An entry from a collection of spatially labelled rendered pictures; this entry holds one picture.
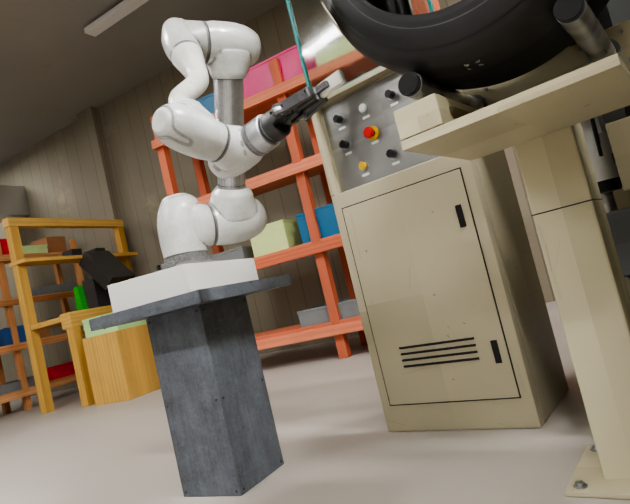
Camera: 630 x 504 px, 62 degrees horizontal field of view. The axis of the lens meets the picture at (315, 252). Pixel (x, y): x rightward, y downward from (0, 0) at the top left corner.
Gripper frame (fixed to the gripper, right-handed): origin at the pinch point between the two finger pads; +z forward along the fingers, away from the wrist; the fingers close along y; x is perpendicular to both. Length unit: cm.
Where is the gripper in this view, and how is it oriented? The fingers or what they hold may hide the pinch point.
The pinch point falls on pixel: (331, 83)
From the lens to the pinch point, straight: 124.5
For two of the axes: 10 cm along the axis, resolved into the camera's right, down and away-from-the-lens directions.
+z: 7.3, -3.6, -5.8
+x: 3.4, 9.3, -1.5
